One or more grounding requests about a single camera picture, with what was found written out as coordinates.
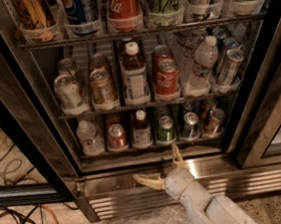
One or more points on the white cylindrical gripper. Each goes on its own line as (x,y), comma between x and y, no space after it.
(178,180)

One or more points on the brown tea bottle white cap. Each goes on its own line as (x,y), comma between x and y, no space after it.
(141,130)

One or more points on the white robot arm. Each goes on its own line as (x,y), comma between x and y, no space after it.
(201,207)

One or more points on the green soda can bottom shelf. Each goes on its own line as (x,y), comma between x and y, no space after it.
(165,130)

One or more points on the blue soda can bottom shelf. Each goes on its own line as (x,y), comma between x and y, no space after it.
(189,129)

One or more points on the red soda can bottom shelf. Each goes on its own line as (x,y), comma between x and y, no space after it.
(117,137)

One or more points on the brown soda can bottom shelf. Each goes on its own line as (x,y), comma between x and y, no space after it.
(213,124)

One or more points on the fridge bottom grille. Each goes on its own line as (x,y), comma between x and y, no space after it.
(113,195)

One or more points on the clear water bottle bottom shelf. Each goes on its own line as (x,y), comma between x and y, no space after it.
(90,138)

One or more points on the clear water bottle shelf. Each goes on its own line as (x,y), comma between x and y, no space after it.
(205,57)
(90,138)

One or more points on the orange can middle shelf front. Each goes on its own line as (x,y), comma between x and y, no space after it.
(104,95)

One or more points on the orange can shelf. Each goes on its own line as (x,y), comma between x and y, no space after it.
(104,95)
(99,61)

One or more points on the tea bottle middle shelf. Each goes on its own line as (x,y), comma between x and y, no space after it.
(134,76)

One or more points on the silver can middle shelf right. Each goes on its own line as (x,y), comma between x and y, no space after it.
(231,65)

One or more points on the clear water bottle middle shelf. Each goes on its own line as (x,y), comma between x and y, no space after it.
(205,57)

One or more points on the orange can middle shelf rear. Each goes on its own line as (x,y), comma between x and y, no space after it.
(99,61)

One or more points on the white can middle shelf front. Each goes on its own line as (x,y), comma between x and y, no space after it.
(70,95)

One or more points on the white can middle shelf rear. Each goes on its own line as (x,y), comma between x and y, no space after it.
(69,67)

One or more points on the red coca-cola can top shelf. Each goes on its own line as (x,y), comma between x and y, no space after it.
(124,14)

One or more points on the blue pepsi can top shelf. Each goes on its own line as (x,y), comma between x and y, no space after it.
(83,16)

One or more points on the yellow can top shelf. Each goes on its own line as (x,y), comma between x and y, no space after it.
(38,24)

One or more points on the red coca-cola can front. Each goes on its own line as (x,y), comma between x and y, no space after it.
(166,79)

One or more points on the red coca-cola can rear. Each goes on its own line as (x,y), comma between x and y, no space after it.
(160,53)

